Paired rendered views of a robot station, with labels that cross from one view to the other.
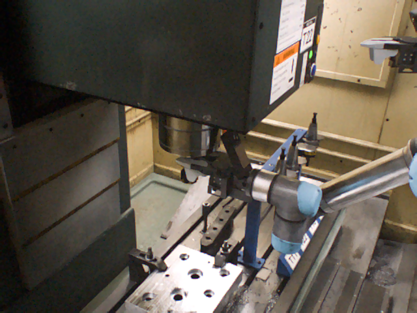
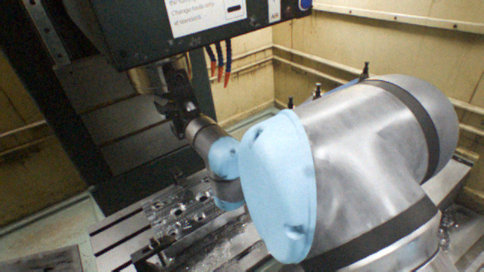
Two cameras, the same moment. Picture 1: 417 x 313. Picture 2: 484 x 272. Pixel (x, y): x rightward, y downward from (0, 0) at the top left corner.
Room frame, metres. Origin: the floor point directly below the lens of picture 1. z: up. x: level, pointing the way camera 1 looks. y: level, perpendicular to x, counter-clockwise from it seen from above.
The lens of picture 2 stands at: (0.54, -0.50, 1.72)
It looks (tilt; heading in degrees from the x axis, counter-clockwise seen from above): 37 degrees down; 33
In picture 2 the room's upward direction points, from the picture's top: 8 degrees counter-clockwise
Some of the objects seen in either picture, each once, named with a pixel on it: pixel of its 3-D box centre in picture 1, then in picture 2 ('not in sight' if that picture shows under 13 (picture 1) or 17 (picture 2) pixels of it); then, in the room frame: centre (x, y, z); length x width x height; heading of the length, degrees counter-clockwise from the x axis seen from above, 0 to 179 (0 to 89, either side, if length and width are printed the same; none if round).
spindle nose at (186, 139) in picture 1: (189, 122); (156, 59); (1.03, 0.03, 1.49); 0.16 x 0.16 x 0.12
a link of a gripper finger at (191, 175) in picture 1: (191, 171); (160, 108); (0.99, 0.03, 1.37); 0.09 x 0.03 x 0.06; 75
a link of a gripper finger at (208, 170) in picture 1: (208, 167); (166, 107); (0.97, -0.02, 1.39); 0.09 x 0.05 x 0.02; 75
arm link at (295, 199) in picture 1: (294, 196); (221, 153); (0.89, -0.22, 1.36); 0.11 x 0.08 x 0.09; 62
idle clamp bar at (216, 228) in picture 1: (217, 231); not in sight; (1.32, -0.07, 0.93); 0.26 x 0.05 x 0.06; 157
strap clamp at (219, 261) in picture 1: (225, 258); not in sight; (1.12, -0.09, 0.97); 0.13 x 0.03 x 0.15; 152
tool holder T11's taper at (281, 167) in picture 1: (281, 167); not in sight; (1.22, -0.25, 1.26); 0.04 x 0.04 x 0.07
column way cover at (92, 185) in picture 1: (70, 186); (144, 109); (1.24, 0.42, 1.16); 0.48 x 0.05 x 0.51; 152
